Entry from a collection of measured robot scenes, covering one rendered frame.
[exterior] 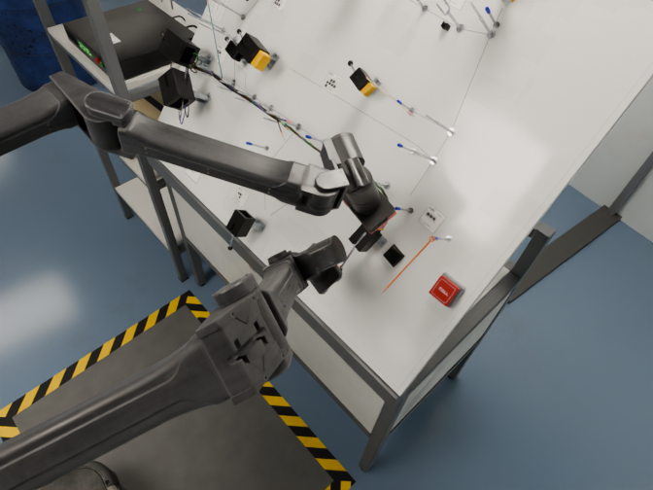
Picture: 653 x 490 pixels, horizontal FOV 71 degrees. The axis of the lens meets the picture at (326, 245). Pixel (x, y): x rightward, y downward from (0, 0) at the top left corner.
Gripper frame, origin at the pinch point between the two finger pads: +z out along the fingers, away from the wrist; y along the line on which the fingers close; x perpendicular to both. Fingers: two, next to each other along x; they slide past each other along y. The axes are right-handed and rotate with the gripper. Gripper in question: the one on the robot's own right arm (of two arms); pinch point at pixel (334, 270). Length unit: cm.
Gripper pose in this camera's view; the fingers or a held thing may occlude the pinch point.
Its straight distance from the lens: 110.7
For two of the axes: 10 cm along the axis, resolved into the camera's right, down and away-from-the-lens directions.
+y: -5.7, -7.4, 3.6
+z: 4.4, 1.0, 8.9
